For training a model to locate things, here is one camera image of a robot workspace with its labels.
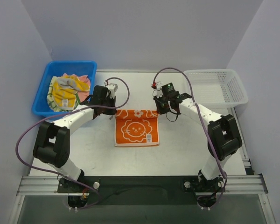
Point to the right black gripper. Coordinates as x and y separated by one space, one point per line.
161 107

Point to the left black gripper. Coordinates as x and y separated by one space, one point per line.
109 108

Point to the orange lion print towel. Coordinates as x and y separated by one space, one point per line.
136 128

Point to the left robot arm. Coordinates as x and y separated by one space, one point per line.
52 145

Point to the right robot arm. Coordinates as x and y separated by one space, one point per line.
222 133

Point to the pink towel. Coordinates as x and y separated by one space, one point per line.
78 86

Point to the yellow patterned towel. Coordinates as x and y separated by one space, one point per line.
58 99

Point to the white perforated plastic basket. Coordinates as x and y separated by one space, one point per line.
217 88

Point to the blue plastic bin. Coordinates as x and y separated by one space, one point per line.
40 106

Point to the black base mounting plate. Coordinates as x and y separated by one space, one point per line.
142 190

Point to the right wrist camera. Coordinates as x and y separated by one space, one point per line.
166 90

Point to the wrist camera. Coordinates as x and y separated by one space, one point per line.
166 90
111 87

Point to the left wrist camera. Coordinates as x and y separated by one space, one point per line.
111 87

